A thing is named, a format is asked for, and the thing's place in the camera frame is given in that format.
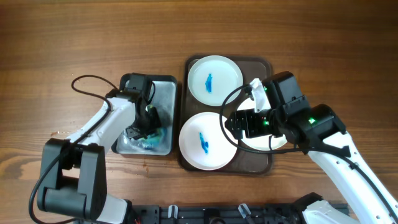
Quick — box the white plate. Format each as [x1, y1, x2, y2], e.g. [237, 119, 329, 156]
[187, 55, 243, 106]
[238, 98, 287, 151]
[178, 112, 237, 170]

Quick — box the green yellow sponge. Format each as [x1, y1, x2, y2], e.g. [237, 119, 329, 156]
[135, 118, 171, 154]

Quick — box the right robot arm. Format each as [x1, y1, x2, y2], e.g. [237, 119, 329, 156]
[219, 72, 397, 223]

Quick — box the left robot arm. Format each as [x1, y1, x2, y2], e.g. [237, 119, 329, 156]
[29, 89, 160, 223]

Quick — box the black metal water tray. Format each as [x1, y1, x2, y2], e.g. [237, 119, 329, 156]
[111, 73, 178, 156]

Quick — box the white plate top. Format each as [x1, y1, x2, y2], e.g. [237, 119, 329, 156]
[187, 55, 243, 106]

